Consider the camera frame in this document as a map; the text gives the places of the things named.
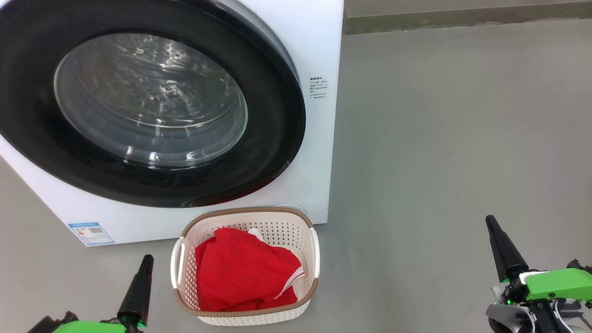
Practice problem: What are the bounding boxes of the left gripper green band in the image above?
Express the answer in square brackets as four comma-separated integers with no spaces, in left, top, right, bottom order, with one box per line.
[28,254,155,333]

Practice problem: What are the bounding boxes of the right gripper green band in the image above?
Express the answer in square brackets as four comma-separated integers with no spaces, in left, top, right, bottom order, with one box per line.
[485,215,592,333]

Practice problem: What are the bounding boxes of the red Bulls jersey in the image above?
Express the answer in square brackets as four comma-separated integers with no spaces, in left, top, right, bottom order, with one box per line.
[195,227,306,313]

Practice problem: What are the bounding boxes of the black round washer door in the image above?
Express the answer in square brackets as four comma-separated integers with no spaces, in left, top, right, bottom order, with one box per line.
[0,0,307,209]

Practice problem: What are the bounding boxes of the cream perforated laundry basket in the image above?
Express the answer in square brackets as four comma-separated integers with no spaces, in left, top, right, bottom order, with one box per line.
[170,207,321,327]

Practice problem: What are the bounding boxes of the white front-load washing machine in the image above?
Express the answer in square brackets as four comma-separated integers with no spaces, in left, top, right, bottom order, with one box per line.
[0,0,345,247]

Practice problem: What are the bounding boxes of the blue energy label sticker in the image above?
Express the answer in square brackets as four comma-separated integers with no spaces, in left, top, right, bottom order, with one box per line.
[68,222,115,246]

